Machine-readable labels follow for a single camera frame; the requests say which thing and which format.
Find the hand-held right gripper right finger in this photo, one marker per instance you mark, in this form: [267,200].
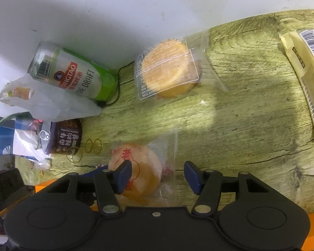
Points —
[193,178]

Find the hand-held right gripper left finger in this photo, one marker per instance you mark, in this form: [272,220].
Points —
[124,175]

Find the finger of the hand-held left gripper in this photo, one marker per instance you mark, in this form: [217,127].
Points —
[95,172]

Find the round yellow cake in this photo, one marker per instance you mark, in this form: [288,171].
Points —
[144,167]
[164,62]

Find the clear cracker pack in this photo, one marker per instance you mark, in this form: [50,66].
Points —
[303,65]

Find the large yellow rubber band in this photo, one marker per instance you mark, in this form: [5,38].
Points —
[67,156]

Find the brown jar with purple lid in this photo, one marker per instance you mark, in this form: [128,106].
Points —
[68,138]

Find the blue water bottle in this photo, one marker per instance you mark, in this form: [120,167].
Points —
[0,138]

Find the white plastic bag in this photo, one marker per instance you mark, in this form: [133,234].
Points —
[55,104]

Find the yellow and green food packet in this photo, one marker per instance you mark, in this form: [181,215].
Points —
[19,92]

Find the green and silver beer can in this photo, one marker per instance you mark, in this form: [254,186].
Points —
[76,78]

